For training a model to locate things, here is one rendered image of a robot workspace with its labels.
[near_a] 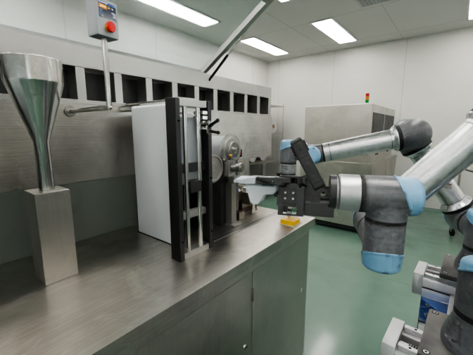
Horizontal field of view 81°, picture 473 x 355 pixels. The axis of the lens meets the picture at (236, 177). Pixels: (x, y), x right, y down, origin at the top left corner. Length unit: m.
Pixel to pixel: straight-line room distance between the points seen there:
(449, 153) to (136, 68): 1.19
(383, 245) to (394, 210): 0.07
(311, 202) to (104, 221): 0.96
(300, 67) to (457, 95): 2.69
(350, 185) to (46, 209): 0.79
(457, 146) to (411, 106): 4.82
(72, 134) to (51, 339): 0.72
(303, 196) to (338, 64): 5.43
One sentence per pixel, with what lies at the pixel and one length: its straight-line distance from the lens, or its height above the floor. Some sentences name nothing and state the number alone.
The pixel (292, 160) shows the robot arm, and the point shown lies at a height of 1.20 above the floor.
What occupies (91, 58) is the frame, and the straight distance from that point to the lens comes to 1.31.
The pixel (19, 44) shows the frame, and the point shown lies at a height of 1.62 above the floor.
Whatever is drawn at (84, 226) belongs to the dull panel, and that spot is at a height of 0.96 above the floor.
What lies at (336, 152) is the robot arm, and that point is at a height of 1.26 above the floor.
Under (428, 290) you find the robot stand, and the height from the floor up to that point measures 0.71.
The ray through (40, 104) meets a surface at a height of 1.41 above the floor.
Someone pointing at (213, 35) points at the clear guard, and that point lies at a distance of 1.51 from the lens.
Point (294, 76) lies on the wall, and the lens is 6.27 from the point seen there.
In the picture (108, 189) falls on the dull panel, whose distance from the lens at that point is 1.32.
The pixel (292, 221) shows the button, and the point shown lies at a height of 0.92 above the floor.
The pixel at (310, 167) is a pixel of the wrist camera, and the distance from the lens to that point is 0.58.
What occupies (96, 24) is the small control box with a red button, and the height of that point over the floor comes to 1.64.
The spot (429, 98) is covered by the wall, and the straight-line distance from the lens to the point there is 5.54.
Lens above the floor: 1.34
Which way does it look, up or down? 10 degrees down
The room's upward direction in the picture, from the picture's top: straight up
